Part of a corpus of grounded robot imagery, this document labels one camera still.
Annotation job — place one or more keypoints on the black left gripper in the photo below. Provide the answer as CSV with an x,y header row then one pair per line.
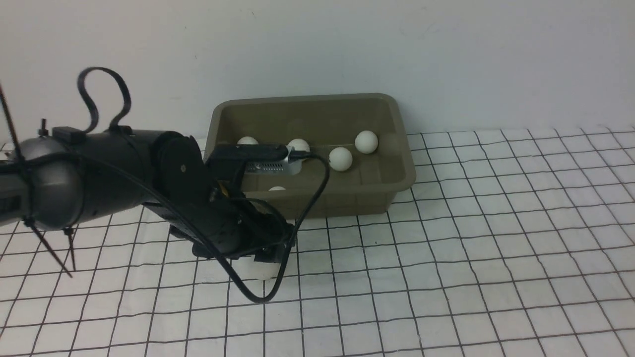
x,y
262,231

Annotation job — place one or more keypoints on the white ping-pong ball with logo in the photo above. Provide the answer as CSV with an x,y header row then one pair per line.
x,y
248,140

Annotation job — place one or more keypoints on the white ping-pong ball logo bin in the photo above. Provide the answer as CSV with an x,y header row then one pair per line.
x,y
340,159

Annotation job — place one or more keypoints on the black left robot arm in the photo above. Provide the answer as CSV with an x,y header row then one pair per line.
x,y
70,183

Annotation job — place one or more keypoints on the olive plastic bin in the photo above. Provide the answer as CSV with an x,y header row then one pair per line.
x,y
326,122

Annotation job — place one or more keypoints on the black zip tie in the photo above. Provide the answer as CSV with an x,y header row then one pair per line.
x,y
25,173

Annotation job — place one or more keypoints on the white black-grid tablecloth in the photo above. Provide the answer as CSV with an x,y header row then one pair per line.
x,y
516,243

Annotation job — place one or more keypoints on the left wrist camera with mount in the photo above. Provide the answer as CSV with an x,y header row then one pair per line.
x,y
230,163

